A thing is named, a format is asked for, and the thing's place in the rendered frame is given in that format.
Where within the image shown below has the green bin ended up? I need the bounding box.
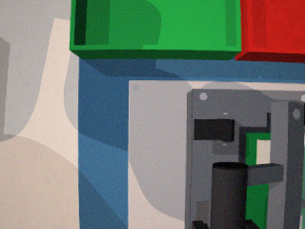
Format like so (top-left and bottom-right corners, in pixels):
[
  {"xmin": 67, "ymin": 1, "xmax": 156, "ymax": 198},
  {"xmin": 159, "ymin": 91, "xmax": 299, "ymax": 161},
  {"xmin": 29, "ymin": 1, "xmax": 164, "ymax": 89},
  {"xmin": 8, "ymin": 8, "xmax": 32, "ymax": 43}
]
[{"xmin": 70, "ymin": 0, "xmax": 241, "ymax": 60}]

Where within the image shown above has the red open-top bin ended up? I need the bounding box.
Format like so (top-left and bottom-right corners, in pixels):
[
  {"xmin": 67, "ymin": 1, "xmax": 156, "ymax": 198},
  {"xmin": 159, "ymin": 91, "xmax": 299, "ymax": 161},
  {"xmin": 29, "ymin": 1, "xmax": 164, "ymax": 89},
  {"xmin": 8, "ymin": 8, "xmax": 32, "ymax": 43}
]
[{"xmin": 235, "ymin": 0, "xmax": 305, "ymax": 63}]

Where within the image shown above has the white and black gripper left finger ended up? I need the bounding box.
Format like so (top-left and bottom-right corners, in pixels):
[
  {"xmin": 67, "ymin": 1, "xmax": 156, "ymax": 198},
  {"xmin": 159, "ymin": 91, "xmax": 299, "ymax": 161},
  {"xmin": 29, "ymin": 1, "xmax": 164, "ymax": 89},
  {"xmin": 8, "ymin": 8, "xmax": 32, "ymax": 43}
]
[{"xmin": 192, "ymin": 220, "xmax": 210, "ymax": 229}]

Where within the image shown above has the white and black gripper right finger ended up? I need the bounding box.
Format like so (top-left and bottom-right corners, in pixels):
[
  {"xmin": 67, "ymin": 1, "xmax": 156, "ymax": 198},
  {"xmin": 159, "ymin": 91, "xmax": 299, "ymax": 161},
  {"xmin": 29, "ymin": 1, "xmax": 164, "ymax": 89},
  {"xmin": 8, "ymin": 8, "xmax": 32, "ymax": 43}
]
[{"xmin": 245, "ymin": 219, "xmax": 259, "ymax": 229}]

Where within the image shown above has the green circuit board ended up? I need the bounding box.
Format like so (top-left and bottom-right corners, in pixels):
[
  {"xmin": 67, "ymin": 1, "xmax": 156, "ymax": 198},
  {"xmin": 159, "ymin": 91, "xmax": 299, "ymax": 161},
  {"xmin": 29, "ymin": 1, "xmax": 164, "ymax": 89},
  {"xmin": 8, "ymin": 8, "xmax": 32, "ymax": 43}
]
[{"xmin": 245, "ymin": 133, "xmax": 271, "ymax": 229}]

